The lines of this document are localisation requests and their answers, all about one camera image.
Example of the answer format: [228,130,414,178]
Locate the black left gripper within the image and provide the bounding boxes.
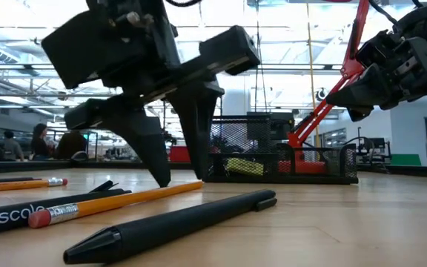
[41,0,261,188]

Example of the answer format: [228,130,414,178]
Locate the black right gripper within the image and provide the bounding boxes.
[325,29,427,123]

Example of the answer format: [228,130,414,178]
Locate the yellow-green block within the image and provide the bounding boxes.
[226,157,265,177]

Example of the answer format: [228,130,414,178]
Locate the orange pencil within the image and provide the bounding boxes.
[0,178,68,194]
[27,180,204,229]

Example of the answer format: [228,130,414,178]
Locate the black mesh desk organizer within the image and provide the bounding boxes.
[204,115,359,185]

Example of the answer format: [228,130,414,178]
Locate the red storage bin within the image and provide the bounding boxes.
[168,145,192,163]

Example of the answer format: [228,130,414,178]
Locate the red desk lamp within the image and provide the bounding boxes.
[277,0,371,176]

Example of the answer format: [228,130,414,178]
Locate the black background equipment station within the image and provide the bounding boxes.
[357,127,393,166]

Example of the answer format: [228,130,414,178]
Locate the green board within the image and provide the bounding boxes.
[390,154,422,167]

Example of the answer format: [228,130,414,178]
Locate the person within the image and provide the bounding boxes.
[30,123,52,162]
[1,130,25,162]
[55,130,87,161]

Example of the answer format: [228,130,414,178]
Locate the yellow hanging cord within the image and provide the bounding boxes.
[305,0,320,148]

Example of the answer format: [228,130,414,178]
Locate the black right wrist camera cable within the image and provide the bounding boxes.
[368,0,400,27]

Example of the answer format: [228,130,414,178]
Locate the black hanging cable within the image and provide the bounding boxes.
[254,0,269,114]

